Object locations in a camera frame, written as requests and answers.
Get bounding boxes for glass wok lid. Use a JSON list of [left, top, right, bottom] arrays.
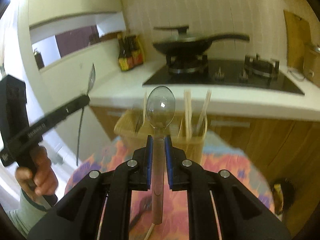
[[153, 25, 213, 43]]

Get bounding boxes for group of wooden chopsticks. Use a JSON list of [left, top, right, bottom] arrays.
[[97, 89, 223, 240]]

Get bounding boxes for wooden cutting board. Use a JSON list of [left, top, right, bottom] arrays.
[[283, 10, 313, 68]]

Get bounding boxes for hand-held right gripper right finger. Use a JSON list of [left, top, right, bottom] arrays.
[[164, 135, 292, 240]]

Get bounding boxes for person's left hand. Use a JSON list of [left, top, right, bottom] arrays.
[[15, 146, 58, 201]]

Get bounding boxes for floral tablecloth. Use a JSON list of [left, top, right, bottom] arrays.
[[64, 130, 275, 240]]

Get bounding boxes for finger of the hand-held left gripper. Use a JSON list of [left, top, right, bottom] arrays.
[[46, 94, 91, 130]]

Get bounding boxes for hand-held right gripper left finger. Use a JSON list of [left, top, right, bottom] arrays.
[[27, 135, 153, 240]]

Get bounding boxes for beige rice cooker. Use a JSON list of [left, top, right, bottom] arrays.
[[303, 44, 320, 81]]

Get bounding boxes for dark sauce bottle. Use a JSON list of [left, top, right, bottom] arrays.
[[117, 32, 134, 72], [128, 34, 146, 67]]

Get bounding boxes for wooden tray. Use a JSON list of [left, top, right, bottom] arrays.
[[99, 32, 118, 41]]

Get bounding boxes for black glass gas stove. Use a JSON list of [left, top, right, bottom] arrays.
[[142, 59, 305, 95]]

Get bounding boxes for black wok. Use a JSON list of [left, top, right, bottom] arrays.
[[152, 34, 250, 56]]

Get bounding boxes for yellow packet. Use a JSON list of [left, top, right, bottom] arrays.
[[273, 183, 285, 212]]

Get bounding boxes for white kitchen countertop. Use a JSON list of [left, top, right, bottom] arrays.
[[89, 55, 320, 113]]

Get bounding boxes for person's left forearm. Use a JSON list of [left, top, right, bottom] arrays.
[[5, 189, 52, 239]]

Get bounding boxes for gas burner grate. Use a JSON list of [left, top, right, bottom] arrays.
[[166, 54, 209, 75], [244, 54, 281, 77]]

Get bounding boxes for beige plastic utensil basket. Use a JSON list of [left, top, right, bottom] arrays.
[[114, 109, 208, 173]]

